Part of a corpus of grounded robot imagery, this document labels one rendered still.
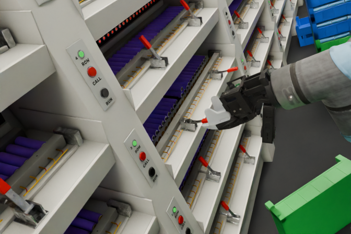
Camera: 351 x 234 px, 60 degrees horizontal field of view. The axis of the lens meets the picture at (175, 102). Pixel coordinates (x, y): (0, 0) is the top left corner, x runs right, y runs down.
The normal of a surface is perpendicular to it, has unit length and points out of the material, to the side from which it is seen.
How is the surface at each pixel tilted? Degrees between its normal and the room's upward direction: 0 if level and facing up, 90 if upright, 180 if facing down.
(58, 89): 90
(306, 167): 0
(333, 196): 90
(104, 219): 17
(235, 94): 90
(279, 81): 40
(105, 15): 107
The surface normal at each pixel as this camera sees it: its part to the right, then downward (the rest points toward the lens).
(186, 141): -0.14, -0.81
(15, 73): 0.92, 0.11
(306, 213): 0.33, 0.32
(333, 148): -0.40, -0.81
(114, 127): 0.84, -0.13
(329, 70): -0.62, 0.07
